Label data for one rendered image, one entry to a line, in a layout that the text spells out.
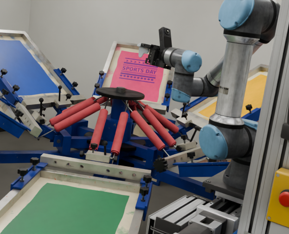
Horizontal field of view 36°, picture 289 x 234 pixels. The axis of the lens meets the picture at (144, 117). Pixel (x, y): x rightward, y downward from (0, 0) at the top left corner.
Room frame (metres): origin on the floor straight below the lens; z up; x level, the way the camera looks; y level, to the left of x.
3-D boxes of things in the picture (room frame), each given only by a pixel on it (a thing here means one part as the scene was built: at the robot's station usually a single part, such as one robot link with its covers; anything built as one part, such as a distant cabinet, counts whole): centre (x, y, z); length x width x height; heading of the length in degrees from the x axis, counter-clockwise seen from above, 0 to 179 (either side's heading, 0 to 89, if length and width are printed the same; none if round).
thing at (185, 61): (1.66, -0.13, 1.65); 0.11 x 0.08 x 0.09; 35
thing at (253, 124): (1.52, -0.38, 1.42); 0.13 x 0.12 x 0.14; 125
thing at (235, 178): (1.52, -0.39, 1.31); 0.15 x 0.15 x 0.10
